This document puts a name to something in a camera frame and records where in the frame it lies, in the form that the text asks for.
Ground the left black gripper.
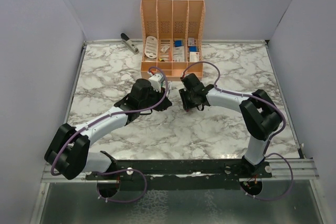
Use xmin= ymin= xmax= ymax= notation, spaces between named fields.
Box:
xmin=140 ymin=86 xmax=172 ymax=112

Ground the purple-end white marker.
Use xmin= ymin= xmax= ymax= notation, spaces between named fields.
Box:
xmin=167 ymin=81 xmax=173 ymax=97

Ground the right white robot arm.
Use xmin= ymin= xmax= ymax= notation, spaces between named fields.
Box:
xmin=179 ymin=73 xmax=286 ymax=177

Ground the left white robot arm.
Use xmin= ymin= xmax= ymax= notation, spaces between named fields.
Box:
xmin=44 ymin=74 xmax=172 ymax=180

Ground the white printed box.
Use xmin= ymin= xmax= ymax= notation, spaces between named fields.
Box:
xmin=190 ymin=52 xmax=200 ymax=62

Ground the white paper package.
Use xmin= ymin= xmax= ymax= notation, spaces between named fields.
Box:
xmin=172 ymin=46 xmax=185 ymax=62

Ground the blue eraser box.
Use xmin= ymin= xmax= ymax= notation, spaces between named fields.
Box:
xmin=189 ymin=46 xmax=198 ymax=52

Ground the white oval label card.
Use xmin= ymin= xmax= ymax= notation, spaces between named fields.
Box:
xmin=144 ymin=36 xmax=158 ymax=59

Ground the small white red box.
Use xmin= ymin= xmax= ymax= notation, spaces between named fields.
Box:
xmin=160 ymin=45 xmax=170 ymax=53

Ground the white red staples box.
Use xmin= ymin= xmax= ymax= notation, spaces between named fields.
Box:
xmin=187 ymin=37 xmax=196 ymax=47

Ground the blue stamp box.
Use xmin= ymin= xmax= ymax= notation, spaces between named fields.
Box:
xmin=174 ymin=39 xmax=184 ymax=47

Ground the black grey stapler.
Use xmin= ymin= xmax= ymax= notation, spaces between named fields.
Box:
xmin=120 ymin=33 xmax=139 ymax=55

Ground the orange plastic desk organizer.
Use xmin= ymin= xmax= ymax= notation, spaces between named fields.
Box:
xmin=140 ymin=0 xmax=205 ymax=81

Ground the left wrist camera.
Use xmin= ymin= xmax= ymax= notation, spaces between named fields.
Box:
xmin=148 ymin=73 xmax=165 ymax=92

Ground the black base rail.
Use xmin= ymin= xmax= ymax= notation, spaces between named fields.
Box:
xmin=86 ymin=159 xmax=272 ymax=191

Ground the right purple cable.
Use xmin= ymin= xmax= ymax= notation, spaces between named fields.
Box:
xmin=181 ymin=61 xmax=295 ymax=202

